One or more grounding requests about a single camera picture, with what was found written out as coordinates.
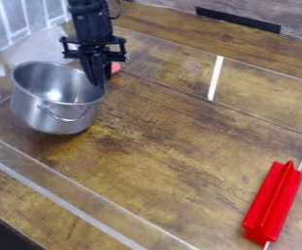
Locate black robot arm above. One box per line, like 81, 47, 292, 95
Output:
59, 0, 130, 86

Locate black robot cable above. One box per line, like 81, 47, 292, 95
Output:
106, 0, 125, 20

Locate red plastic bracket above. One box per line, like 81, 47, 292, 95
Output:
242, 160, 302, 247

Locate silver metal pot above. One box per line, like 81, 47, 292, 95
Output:
11, 62, 105, 135

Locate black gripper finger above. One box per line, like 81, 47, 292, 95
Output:
81, 54, 100, 86
98, 54, 112, 86

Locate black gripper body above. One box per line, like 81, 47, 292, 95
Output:
59, 36, 130, 62

